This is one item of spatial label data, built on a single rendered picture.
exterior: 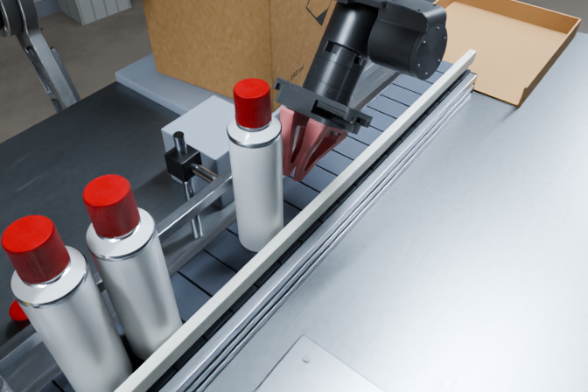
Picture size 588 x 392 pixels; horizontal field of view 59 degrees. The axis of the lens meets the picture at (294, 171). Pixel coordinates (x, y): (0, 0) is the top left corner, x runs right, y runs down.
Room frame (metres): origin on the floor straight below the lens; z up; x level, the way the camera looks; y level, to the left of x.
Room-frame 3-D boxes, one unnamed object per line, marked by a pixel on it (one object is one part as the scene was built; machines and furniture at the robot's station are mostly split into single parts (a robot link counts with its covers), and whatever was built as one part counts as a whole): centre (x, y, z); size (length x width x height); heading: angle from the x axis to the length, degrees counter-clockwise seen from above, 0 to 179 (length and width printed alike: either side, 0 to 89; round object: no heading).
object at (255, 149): (0.39, 0.04, 0.98); 0.05 x 0.05 x 0.20
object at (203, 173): (0.42, 0.10, 0.91); 0.07 x 0.03 x 0.17; 52
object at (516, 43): (0.90, -0.36, 0.85); 0.30 x 0.26 x 0.04; 142
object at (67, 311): (0.22, 0.17, 0.98); 0.05 x 0.05 x 0.20
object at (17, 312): (0.31, 0.28, 0.85); 0.03 x 0.03 x 0.03
